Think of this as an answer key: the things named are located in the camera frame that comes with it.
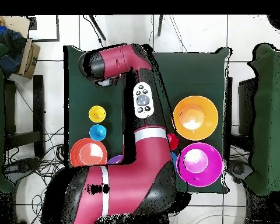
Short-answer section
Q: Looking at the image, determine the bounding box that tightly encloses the black pedestal foot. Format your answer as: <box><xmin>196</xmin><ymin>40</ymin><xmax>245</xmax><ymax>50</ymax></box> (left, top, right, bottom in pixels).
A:
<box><xmin>2</xmin><ymin>157</ymin><xmax>41</xmax><ymax>180</ymax></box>
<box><xmin>228</xmin><ymin>159</ymin><xmax>253</xmax><ymax>184</ymax></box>

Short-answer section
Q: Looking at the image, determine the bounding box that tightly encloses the blue fabric bundle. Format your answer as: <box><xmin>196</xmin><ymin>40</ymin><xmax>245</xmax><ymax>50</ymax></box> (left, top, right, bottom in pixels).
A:
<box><xmin>0</xmin><ymin>24</ymin><xmax>26</xmax><ymax>76</ymax></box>

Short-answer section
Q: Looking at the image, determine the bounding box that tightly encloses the yellow cup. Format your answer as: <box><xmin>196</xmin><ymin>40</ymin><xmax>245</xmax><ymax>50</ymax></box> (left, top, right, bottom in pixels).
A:
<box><xmin>88</xmin><ymin>105</ymin><xmax>107</xmax><ymax>124</ymax></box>

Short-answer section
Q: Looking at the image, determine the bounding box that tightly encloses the black tripod leg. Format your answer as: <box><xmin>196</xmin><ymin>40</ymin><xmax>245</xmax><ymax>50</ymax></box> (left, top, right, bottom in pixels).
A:
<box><xmin>157</xmin><ymin>15</ymin><xmax>165</xmax><ymax>37</ymax></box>
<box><xmin>88</xmin><ymin>15</ymin><xmax>107</xmax><ymax>41</ymax></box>

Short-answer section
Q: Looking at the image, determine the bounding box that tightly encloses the black stool frame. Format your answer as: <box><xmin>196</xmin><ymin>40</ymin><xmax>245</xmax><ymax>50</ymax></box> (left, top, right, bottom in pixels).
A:
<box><xmin>3</xmin><ymin>75</ymin><xmax>46</xmax><ymax>159</ymax></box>

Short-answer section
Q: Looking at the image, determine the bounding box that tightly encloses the brown cardboard box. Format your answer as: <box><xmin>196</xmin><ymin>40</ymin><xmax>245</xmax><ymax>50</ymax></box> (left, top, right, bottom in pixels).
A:
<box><xmin>15</xmin><ymin>38</ymin><xmax>41</xmax><ymax>79</ymax></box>

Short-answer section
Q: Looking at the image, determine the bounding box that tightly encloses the blue bowl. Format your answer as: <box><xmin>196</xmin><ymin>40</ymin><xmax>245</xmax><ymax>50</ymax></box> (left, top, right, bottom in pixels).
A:
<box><xmin>171</xmin><ymin>151</ymin><xmax>179</xmax><ymax>173</ymax></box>

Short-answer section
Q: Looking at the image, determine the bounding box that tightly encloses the red-orange bowl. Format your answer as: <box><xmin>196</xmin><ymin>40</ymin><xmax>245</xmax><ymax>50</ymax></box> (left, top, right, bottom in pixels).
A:
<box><xmin>69</xmin><ymin>137</ymin><xmax>109</xmax><ymax>168</ymax></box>

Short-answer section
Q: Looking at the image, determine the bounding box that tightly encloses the large pink bowl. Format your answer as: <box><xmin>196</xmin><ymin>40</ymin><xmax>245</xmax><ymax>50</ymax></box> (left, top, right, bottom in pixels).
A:
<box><xmin>176</xmin><ymin>142</ymin><xmax>224</xmax><ymax>188</ymax></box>

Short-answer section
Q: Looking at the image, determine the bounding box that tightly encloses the purple bowl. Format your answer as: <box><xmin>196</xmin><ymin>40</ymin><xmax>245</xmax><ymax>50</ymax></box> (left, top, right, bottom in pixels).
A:
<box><xmin>106</xmin><ymin>155</ymin><xmax>123</xmax><ymax>165</ymax></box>

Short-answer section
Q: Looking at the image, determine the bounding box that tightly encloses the tangle of floor cables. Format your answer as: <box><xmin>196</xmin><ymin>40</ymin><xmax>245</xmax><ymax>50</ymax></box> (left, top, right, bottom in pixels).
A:
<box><xmin>4</xmin><ymin>127</ymin><xmax>68</xmax><ymax>224</ymax></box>

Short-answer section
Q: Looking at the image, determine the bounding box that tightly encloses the blue cup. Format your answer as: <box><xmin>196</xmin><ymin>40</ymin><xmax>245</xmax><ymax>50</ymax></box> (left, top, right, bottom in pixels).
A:
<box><xmin>89</xmin><ymin>124</ymin><xmax>107</xmax><ymax>142</ymax></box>

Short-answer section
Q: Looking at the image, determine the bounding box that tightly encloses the dark green tablecloth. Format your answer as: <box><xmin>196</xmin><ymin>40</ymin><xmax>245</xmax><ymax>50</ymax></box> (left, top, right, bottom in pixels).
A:
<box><xmin>63</xmin><ymin>45</ymin><xmax>233</xmax><ymax>194</ymax></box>

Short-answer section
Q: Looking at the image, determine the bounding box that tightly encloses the large orange bowl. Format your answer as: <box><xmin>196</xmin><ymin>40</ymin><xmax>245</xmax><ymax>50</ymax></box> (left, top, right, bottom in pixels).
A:
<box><xmin>172</xmin><ymin>94</ymin><xmax>219</xmax><ymax>141</ymax></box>

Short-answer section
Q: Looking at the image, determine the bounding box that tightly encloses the white panel black frame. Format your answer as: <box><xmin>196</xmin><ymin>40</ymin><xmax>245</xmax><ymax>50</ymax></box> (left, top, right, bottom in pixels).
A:
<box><xmin>27</xmin><ymin>15</ymin><xmax>60</xmax><ymax>43</ymax></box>

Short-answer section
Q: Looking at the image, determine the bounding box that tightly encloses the red cup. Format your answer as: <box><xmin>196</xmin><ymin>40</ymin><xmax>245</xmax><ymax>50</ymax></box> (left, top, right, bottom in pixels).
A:
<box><xmin>166</xmin><ymin>133</ymin><xmax>180</xmax><ymax>151</ymax></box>

